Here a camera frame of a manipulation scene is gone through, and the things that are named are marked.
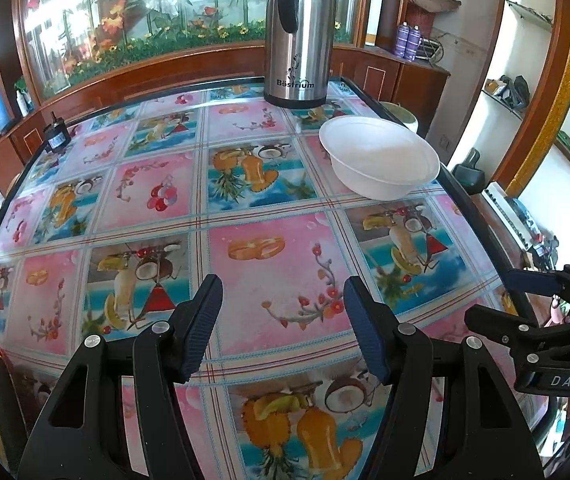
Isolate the curved wooden cabinet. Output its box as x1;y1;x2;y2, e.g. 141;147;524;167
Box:
0;42;452;211

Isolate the black mortar and pestle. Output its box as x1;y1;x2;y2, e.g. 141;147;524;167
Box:
452;149;486;193

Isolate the fruit printed tablecloth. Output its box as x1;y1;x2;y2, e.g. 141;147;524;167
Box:
0;80;556;480

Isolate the glass wall shelf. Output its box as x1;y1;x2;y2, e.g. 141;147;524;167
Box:
482;76;532;122

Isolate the small black device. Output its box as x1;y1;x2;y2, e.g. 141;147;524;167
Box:
45;112;71;151

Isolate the stainless steel thermos jug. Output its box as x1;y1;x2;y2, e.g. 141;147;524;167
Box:
263;0;337;108

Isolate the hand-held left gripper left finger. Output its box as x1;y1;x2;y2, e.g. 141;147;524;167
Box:
18;274;224;480

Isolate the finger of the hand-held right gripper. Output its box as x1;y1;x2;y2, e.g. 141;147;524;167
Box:
464;304;570;367
504;264;570;311

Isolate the white bowl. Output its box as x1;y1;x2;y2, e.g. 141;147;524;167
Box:
319;115;440;202

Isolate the brown wicker basket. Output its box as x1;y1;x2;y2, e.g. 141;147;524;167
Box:
407;0;460;41

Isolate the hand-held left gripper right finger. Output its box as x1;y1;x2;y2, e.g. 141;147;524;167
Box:
343;276;546;480

